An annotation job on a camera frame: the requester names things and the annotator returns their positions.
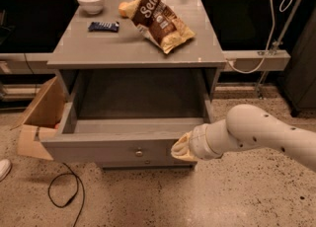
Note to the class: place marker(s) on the padded gripper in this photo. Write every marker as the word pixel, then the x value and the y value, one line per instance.
pixel 198 142

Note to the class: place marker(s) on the grey top drawer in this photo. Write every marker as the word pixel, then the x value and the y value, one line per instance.
pixel 107 126

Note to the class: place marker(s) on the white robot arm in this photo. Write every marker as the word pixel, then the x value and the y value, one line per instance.
pixel 246 127

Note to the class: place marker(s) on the round metal drawer knob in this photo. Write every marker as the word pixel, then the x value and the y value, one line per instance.
pixel 139 152

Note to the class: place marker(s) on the grey wooden cabinet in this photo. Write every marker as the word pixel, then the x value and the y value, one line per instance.
pixel 86 59

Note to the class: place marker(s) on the brown chip bag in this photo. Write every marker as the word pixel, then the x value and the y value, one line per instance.
pixel 159 23

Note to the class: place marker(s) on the dark grey cabinet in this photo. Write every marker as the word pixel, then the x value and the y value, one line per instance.
pixel 298 83

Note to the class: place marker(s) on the cardboard box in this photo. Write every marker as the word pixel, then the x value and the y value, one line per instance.
pixel 39 120

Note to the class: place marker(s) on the metal stand pole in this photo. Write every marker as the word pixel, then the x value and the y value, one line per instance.
pixel 272 46

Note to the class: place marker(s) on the blue snack bar wrapper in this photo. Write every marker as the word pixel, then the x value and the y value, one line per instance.
pixel 104 27

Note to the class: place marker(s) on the white ceramic bowl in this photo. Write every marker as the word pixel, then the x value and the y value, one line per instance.
pixel 92 7

